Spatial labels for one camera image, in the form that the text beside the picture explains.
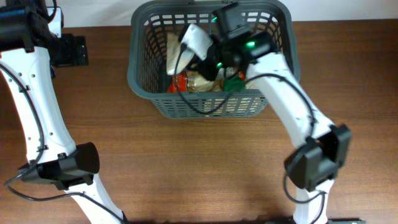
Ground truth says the beige pouch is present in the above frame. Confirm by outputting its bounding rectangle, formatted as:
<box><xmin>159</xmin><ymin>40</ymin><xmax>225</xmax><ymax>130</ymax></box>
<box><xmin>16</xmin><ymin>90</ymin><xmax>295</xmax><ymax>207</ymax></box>
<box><xmin>166</xmin><ymin>32</ymin><xmax>195</xmax><ymax>75</ymax></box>
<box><xmin>201</xmin><ymin>80</ymin><xmax>263</xmax><ymax>116</ymax></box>

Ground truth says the green lid jar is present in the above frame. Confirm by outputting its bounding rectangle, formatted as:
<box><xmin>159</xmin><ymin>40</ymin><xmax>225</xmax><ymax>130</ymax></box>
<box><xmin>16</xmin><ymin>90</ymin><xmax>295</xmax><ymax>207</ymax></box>
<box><xmin>223</xmin><ymin>77</ymin><xmax>246</xmax><ymax>92</ymax></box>

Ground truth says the orange pasta package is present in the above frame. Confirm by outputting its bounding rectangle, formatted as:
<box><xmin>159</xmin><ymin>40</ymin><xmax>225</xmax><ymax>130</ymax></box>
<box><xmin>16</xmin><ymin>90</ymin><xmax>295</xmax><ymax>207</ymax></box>
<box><xmin>165</xmin><ymin>70</ymin><xmax>249</xmax><ymax>93</ymax></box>

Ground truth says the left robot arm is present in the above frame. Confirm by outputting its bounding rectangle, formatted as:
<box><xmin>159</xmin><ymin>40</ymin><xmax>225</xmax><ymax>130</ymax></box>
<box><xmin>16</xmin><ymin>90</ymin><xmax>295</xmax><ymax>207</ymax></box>
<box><xmin>1</xmin><ymin>0</ymin><xmax>127</xmax><ymax>223</ymax></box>

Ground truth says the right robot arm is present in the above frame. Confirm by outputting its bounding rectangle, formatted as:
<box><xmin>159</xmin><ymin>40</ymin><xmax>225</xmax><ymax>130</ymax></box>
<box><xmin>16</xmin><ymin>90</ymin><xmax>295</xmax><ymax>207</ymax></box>
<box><xmin>180</xmin><ymin>2</ymin><xmax>352</xmax><ymax>223</ymax></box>

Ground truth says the grey plastic basket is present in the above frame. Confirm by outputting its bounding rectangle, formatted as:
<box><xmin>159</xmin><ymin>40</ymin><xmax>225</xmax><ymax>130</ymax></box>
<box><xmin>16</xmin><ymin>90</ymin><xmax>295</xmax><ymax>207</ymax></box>
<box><xmin>127</xmin><ymin>0</ymin><xmax>301</xmax><ymax>119</ymax></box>

